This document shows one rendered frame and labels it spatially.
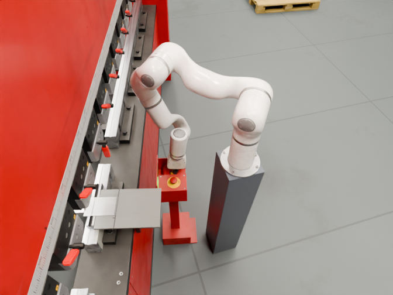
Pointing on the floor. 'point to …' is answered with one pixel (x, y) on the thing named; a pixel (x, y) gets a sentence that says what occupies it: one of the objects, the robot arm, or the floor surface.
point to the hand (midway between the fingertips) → (175, 170)
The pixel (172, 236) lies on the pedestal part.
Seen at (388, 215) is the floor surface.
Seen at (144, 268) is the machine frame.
